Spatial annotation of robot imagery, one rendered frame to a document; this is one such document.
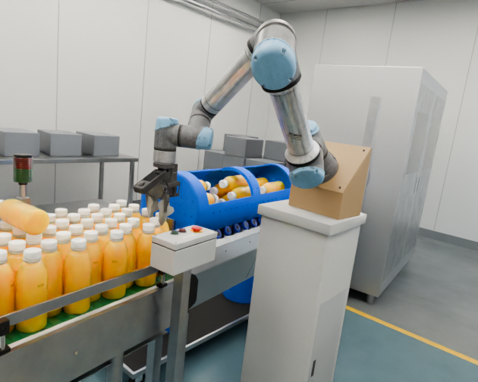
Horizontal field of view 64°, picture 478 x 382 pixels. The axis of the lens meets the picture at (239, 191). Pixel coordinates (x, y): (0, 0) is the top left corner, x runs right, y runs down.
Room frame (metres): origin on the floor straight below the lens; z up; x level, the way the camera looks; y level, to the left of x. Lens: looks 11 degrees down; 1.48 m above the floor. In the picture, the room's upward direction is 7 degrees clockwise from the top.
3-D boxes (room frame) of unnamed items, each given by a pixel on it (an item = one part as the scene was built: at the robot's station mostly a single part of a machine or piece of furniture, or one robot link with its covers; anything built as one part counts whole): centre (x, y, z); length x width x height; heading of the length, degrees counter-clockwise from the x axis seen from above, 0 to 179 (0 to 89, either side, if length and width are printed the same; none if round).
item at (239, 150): (5.65, -0.13, 0.59); 1.20 x 0.80 x 1.19; 51
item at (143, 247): (1.21, 0.28, 0.99); 0.07 x 0.07 x 0.19
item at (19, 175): (1.38, 0.79, 1.18); 0.06 x 0.06 x 0.05
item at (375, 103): (2.57, -0.81, 0.85); 0.06 x 0.06 x 1.70; 57
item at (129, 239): (1.17, 0.34, 0.99); 0.07 x 0.07 x 0.19
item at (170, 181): (1.30, 0.26, 1.24); 0.09 x 0.08 x 0.12; 147
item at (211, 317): (2.47, 0.15, 0.08); 1.50 x 0.52 x 0.15; 141
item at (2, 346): (0.78, 0.49, 0.94); 0.03 x 0.02 x 0.08; 147
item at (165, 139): (1.30, 0.26, 1.40); 0.09 x 0.08 x 0.11; 88
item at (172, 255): (1.17, 0.15, 1.05); 0.20 x 0.10 x 0.10; 147
